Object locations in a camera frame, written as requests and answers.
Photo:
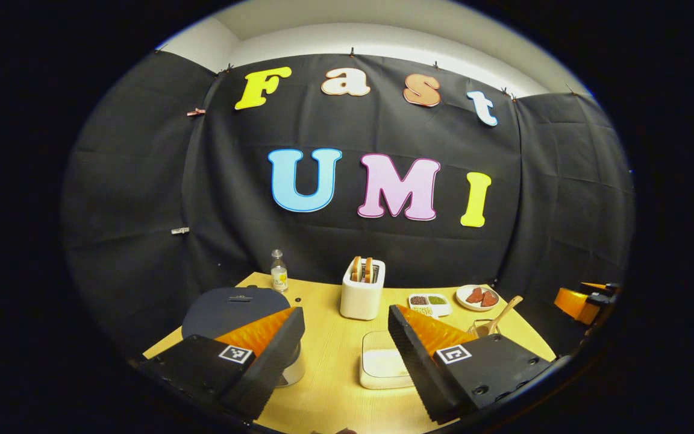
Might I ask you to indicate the white round plate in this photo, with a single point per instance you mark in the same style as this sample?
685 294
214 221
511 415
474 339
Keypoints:
461 298

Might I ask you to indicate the white toaster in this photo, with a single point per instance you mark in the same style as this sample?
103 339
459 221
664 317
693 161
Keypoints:
360 301

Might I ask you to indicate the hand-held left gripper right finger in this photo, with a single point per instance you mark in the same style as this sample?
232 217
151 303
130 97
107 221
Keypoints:
419 374

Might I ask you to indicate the toasted bread slice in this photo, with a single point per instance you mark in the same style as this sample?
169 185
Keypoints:
368 270
355 269

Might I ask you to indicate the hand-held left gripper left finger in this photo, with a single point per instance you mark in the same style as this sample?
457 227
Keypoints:
268 367

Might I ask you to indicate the glass bottle yellow label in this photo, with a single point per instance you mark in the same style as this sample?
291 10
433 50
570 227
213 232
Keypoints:
279 278

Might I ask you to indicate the white divided dish of beans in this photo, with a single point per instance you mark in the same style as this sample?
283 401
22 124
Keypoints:
430 304

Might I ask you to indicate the dark grey rice cooker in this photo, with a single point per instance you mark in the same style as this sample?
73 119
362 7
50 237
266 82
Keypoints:
226 310

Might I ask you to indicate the white rice box clear lid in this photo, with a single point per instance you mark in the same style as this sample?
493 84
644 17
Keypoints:
383 364

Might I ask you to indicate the metal cloth clip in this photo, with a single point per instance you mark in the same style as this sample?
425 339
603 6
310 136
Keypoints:
180 231

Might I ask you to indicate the pink cloth clip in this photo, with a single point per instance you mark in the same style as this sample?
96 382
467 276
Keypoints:
196 111

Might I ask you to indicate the wooden spoon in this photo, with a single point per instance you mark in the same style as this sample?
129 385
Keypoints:
500 318

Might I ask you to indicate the black backdrop cloth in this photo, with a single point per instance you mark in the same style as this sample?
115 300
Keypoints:
353 247

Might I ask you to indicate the red meat piece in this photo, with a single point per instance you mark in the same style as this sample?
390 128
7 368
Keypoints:
489 299
475 295

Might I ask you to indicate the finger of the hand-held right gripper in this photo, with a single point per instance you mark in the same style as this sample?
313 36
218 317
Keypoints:
573 304
600 286

